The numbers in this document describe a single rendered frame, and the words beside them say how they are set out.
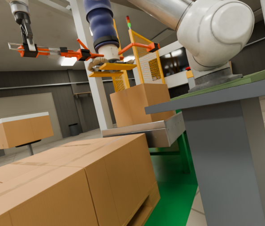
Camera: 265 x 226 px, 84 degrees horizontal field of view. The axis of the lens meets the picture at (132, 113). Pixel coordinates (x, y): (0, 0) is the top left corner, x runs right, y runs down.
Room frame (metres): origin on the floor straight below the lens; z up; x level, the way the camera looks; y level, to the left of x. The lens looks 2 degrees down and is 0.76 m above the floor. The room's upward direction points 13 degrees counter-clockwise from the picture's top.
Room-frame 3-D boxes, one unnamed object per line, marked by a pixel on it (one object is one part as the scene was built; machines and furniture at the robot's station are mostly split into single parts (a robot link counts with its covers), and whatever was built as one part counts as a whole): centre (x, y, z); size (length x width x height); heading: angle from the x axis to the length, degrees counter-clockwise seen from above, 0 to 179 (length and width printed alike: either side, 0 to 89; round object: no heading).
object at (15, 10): (0.91, 0.51, 1.47); 0.09 x 0.09 x 0.06
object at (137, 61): (3.05, -0.59, 1.05); 1.17 x 0.10 x 2.10; 146
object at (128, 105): (1.63, -0.15, 0.75); 0.60 x 0.40 x 0.40; 146
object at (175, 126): (2.13, -0.87, 0.50); 2.31 x 0.05 x 0.19; 146
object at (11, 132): (2.28, 1.68, 0.82); 0.60 x 0.40 x 0.40; 145
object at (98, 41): (1.31, 0.08, 1.36); 0.23 x 0.23 x 0.04
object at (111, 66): (1.25, 0.02, 1.14); 0.34 x 0.10 x 0.05; 133
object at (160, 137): (1.34, 0.06, 0.48); 0.70 x 0.03 x 0.15; 56
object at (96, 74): (1.39, 0.15, 1.14); 0.34 x 0.10 x 0.05; 133
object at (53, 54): (1.00, 0.42, 1.23); 0.07 x 0.07 x 0.04; 43
